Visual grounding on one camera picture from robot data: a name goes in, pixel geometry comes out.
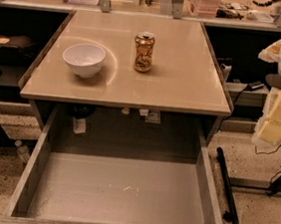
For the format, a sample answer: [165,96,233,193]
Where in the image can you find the black floor bar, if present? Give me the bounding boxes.
[216,147,239,224]

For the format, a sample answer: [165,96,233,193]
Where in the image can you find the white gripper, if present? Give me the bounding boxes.
[252,87,281,147]

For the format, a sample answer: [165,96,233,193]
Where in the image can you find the orange soda can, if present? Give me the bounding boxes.
[135,31,155,73]

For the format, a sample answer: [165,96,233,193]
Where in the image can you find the black phone device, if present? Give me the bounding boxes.
[246,81,264,92]

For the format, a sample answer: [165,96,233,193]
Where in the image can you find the pink stacked trays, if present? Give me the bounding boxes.
[189,0,221,18]

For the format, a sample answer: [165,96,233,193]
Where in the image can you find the white ceramic bowl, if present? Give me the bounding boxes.
[62,43,107,78]

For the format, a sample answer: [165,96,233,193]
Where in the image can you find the open grey top drawer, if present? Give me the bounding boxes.
[0,105,223,224]

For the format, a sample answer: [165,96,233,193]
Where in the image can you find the clear plastic water bottle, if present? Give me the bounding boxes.
[15,140,31,164]

